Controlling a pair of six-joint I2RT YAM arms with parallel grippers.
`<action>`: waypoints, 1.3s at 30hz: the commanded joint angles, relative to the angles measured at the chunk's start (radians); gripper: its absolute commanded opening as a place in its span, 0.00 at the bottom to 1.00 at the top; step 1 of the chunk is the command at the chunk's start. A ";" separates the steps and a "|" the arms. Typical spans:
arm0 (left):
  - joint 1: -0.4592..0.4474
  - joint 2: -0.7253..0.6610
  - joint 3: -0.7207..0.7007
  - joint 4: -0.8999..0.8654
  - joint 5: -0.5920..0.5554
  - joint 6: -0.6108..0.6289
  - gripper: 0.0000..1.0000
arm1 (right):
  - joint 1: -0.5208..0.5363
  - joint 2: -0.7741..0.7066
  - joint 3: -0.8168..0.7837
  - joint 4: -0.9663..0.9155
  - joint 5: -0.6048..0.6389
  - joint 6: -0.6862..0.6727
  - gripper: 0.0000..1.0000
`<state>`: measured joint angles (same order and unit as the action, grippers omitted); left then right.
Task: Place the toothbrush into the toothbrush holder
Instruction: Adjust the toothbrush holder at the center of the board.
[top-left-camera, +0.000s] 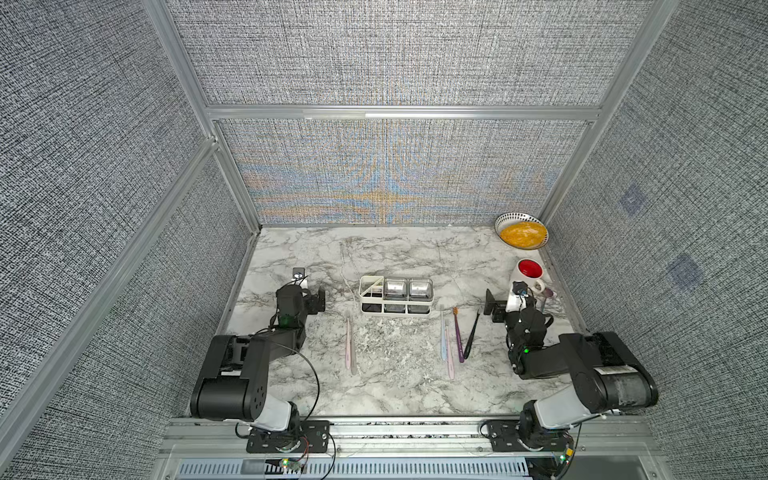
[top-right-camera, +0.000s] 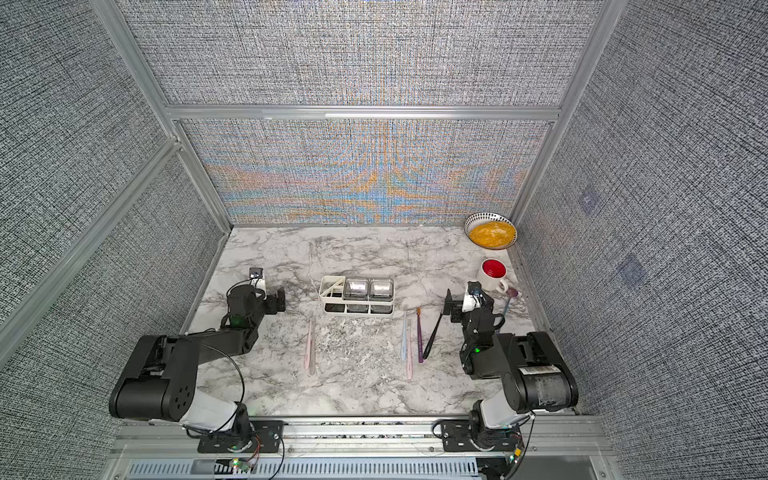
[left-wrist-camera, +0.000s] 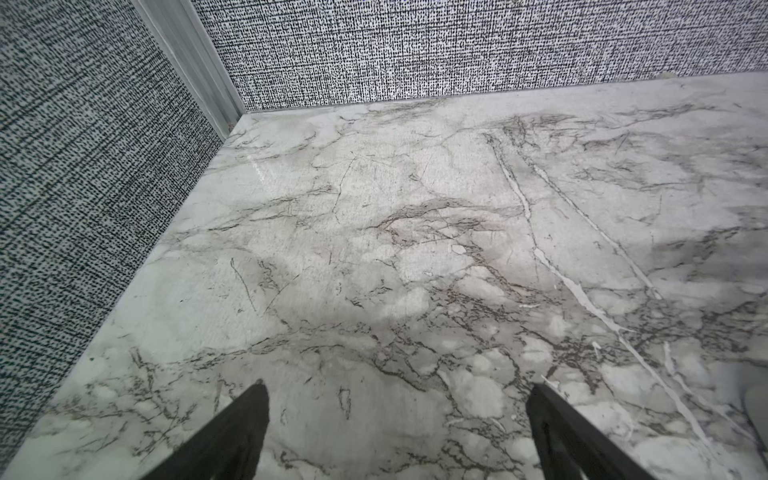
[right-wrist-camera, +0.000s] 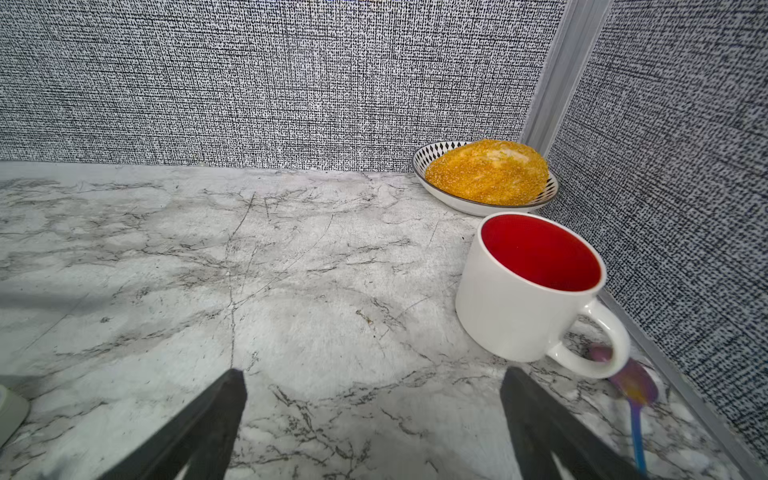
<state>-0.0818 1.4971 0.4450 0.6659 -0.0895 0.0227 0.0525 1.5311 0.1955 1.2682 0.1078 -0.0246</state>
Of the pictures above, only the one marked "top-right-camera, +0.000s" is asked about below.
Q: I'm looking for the black toothbrush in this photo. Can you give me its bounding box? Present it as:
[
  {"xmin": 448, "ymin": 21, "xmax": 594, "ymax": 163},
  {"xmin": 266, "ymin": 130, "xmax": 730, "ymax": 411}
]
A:
[{"xmin": 422, "ymin": 313, "xmax": 444, "ymax": 361}]

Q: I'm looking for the white toothbrush holder caddy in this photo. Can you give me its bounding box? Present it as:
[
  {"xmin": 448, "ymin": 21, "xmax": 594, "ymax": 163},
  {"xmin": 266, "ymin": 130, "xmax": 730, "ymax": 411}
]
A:
[{"xmin": 318, "ymin": 276, "xmax": 396, "ymax": 317}]

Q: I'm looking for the pink toothbrush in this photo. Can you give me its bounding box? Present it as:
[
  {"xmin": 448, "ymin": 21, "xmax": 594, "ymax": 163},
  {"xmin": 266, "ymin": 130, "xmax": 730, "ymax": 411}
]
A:
[
  {"xmin": 303, "ymin": 319, "xmax": 314, "ymax": 372},
  {"xmin": 405, "ymin": 319, "xmax": 413, "ymax": 382}
]

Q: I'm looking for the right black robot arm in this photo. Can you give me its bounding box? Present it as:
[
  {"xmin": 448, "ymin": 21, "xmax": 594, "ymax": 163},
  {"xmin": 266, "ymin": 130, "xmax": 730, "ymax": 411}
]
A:
[{"xmin": 441, "ymin": 282, "xmax": 579, "ymax": 449}]

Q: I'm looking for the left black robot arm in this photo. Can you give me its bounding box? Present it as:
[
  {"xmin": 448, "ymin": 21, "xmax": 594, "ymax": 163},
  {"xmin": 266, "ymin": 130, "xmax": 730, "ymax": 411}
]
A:
[{"xmin": 108, "ymin": 283, "xmax": 286, "ymax": 441}]

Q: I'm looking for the purple orange toothbrush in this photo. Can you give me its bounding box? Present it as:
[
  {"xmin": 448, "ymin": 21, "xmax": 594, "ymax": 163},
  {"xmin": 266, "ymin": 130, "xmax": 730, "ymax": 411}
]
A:
[{"xmin": 416, "ymin": 307, "xmax": 424, "ymax": 363}]

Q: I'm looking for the white mug red inside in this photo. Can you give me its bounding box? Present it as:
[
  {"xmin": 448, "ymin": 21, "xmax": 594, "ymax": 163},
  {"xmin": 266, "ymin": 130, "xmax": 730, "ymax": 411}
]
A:
[{"xmin": 477, "ymin": 258, "xmax": 509, "ymax": 294}]

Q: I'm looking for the clear cup right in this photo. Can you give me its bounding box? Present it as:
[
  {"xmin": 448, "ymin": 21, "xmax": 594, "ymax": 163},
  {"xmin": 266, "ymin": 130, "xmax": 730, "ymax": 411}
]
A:
[{"xmin": 368, "ymin": 278, "xmax": 395, "ymax": 302}]

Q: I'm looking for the clear cup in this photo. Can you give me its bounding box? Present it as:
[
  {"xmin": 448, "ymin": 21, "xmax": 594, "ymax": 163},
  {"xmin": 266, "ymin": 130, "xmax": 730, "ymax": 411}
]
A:
[
  {"xmin": 342, "ymin": 277, "xmax": 369, "ymax": 301},
  {"xmin": 368, "ymin": 278, "xmax": 395, "ymax": 302}
]

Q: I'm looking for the clear cup left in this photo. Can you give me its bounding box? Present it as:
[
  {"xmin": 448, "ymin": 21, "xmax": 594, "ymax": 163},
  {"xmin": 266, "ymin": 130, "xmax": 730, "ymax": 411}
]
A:
[{"xmin": 342, "ymin": 277, "xmax": 369, "ymax": 301}]

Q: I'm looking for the patterned bowl with yellow food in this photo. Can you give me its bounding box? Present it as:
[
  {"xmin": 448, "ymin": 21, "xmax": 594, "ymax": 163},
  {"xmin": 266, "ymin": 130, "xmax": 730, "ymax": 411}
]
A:
[{"xmin": 464, "ymin": 212, "xmax": 518, "ymax": 250}]

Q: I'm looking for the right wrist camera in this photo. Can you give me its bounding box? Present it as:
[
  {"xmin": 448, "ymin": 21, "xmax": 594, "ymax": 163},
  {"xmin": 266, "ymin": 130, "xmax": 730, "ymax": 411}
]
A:
[{"xmin": 462, "ymin": 281, "xmax": 485, "ymax": 312}]

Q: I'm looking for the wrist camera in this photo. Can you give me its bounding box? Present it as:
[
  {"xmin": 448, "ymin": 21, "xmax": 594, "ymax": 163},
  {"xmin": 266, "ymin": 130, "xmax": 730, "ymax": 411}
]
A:
[
  {"xmin": 462, "ymin": 281, "xmax": 485, "ymax": 312},
  {"xmin": 248, "ymin": 267, "xmax": 266, "ymax": 290}
]

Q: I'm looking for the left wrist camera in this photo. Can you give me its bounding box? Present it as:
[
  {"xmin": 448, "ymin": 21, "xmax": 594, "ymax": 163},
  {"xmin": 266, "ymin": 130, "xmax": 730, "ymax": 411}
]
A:
[{"xmin": 248, "ymin": 267, "xmax": 266, "ymax": 290}]

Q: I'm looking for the blue handled spoon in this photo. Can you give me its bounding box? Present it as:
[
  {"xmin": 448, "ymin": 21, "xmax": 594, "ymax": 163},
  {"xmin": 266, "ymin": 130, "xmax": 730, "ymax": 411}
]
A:
[{"xmin": 502, "ymin": 287, "xmax": 519, "ymax": 317}]

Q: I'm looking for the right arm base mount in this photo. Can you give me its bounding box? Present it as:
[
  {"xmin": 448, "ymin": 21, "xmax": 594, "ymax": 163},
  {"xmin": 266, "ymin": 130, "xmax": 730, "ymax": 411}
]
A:
[{"xmin": 433, "ymin": 419, "xmax": 523, "ymax": 453}]

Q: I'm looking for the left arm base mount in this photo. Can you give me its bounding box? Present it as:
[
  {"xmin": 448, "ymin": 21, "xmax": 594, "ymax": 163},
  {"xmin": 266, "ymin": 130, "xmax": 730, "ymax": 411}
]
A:
[{"xmin": 197, "ymin": 420, "xmax": 285, "ymax": 454}]

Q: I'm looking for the white slotted cable duct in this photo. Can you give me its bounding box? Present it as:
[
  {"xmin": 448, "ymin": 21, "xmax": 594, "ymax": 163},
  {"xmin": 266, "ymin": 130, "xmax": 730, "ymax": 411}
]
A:
[{"xmin": 125, "ymin": 457, "xmax": 480, "ymax": 479}]

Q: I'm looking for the aluminium front rail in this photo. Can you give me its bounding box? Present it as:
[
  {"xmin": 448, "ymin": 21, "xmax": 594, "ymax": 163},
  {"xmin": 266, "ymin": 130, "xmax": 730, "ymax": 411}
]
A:
[{"xmin": 108, "ymin": 414, "xmax": 614, "ymax": 461}]

